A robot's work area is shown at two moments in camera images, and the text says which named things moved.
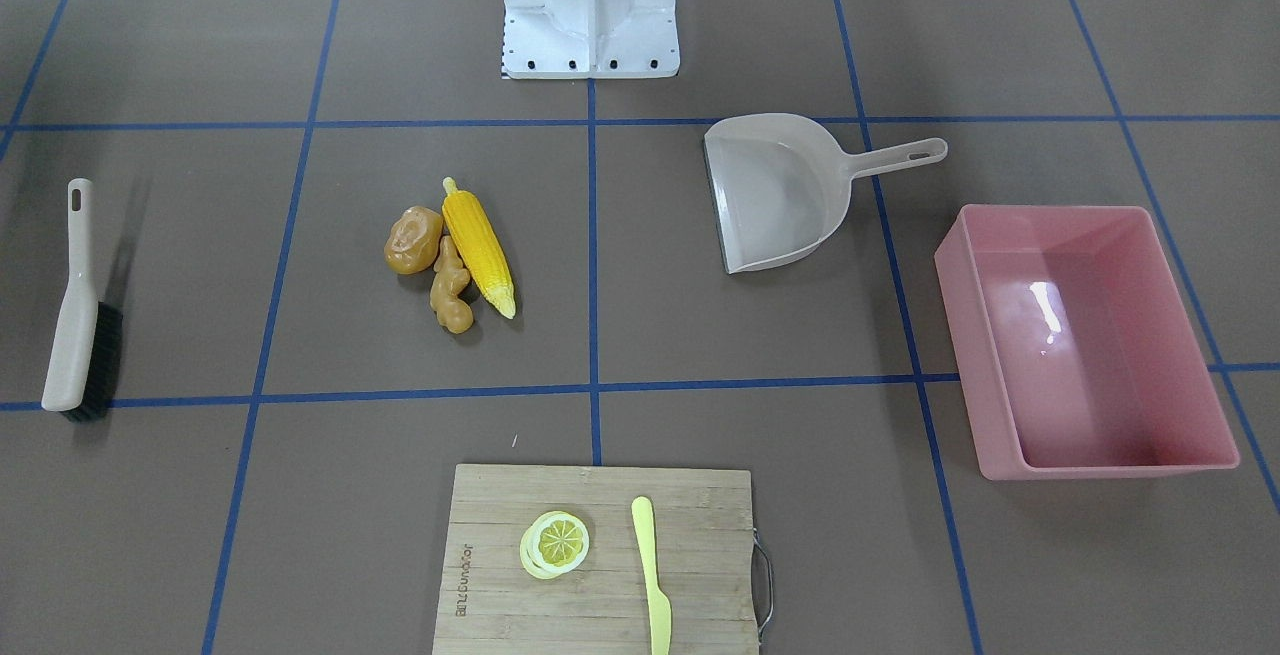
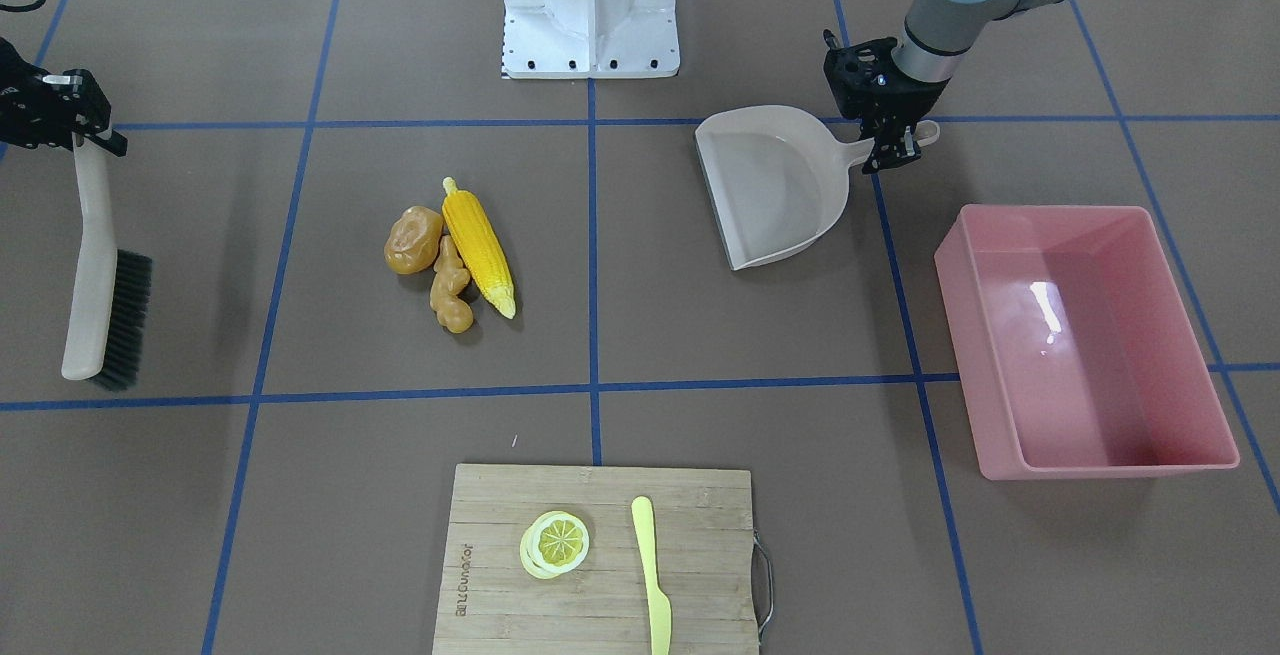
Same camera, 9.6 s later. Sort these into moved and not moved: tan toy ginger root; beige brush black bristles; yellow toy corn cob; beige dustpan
Moved: beige brush black bristles
Not moved: beige dustpan; yellow toy corn cob; tan toy ginger root
